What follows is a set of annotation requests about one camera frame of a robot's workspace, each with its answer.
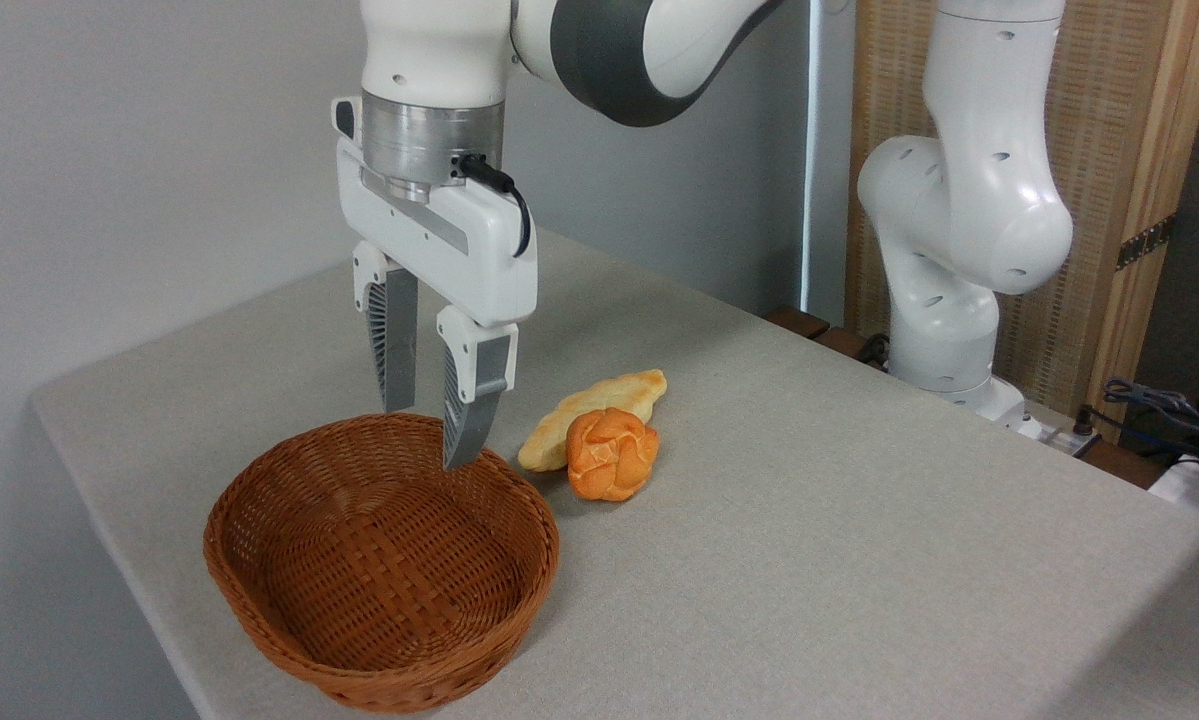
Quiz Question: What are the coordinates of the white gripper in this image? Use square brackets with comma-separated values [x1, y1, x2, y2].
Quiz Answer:
[332, 96, 539, 472]

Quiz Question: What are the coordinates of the round orange bread roll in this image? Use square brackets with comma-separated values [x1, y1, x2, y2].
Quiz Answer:
[566, 407, 661, 503]

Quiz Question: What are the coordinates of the long pale braided bread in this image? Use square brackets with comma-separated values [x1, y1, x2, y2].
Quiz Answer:
[517, 369, 669, 473]

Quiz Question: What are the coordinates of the brown wicker basket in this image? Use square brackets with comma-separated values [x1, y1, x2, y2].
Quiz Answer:
[203, 413, 561, 714]

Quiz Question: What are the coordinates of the brown wooden block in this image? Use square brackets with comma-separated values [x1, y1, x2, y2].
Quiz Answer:
[764, 305, 892, 369]

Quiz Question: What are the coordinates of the wooden woven screen panel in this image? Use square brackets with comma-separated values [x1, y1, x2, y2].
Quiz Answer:
[845, 0, 1199, 433]

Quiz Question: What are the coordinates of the black screen hinge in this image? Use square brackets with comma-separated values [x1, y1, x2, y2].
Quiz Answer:
[1116, 213, 1178, 272]

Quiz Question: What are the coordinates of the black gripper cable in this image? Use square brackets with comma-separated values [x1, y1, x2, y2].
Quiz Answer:
[456, 153, 534, 260]

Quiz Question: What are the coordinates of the dark blue cable bundle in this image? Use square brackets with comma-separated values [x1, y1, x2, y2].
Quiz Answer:
[1102, 377, 1199, 456]

